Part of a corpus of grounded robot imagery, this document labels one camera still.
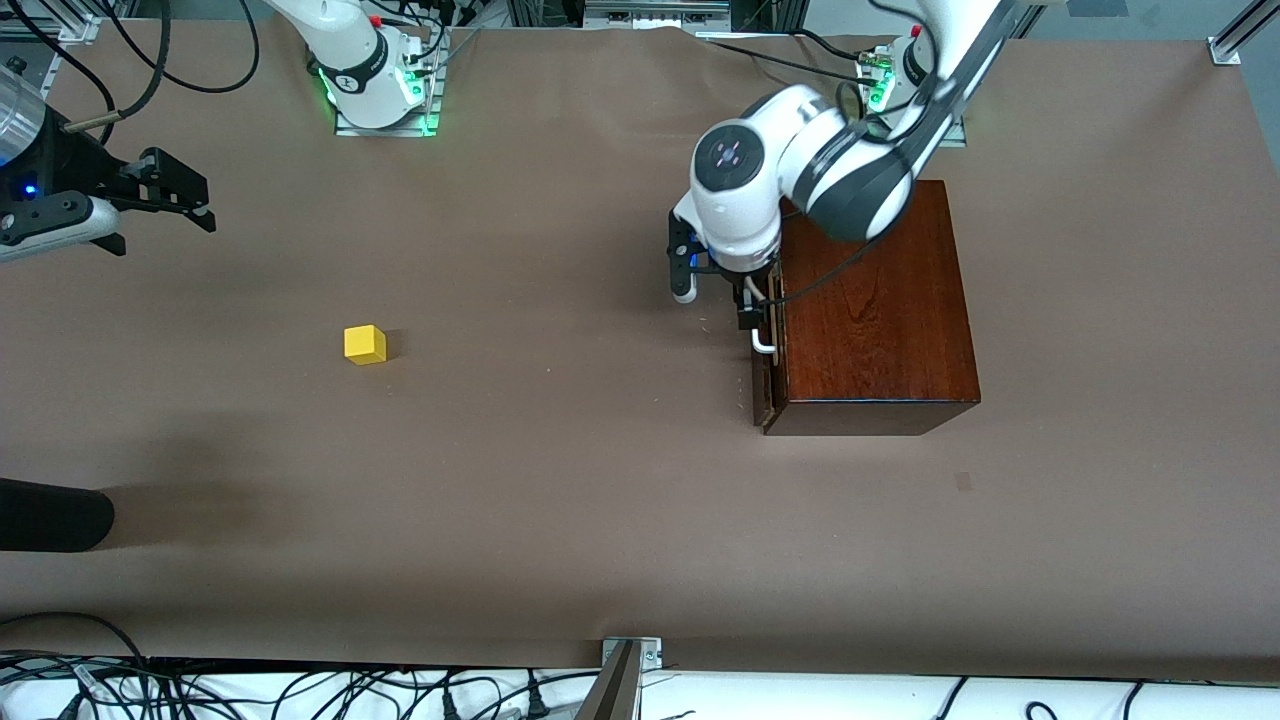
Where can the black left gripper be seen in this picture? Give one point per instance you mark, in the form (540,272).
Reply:
(749,298)

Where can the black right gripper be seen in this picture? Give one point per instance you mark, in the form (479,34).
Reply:
(73,163)

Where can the dark brown wooden cabinet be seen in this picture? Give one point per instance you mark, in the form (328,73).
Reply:
(870,340)

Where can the yellow cube block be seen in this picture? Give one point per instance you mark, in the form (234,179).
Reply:
(364,345)

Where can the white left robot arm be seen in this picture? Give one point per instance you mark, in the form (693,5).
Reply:
(790,160)

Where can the brown table cover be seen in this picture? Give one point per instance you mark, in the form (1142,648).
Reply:
(500,450)

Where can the grey equipment box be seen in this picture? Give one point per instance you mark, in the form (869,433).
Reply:
(655,10)

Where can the black padded cylinder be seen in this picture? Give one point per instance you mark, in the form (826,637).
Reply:
(50,515)

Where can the aluminium frame rail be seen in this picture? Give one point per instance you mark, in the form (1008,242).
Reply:
(60,25)

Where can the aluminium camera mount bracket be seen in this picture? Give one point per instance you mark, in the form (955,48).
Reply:
(625,665)

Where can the aluminium frame profile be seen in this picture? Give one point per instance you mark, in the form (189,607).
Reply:
(1240,35)

